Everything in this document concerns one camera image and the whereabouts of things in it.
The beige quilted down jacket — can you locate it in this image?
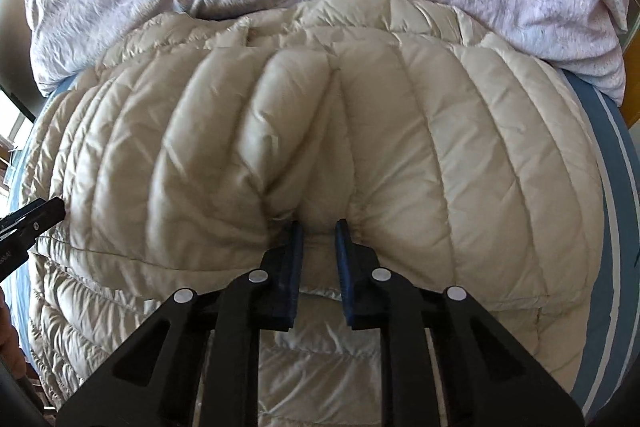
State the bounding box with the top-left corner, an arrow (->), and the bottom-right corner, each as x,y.
18,0 -> 603,426

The blue white striped bedsheet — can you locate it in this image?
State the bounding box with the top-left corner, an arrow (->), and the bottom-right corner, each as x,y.
8,67 -> 640,417

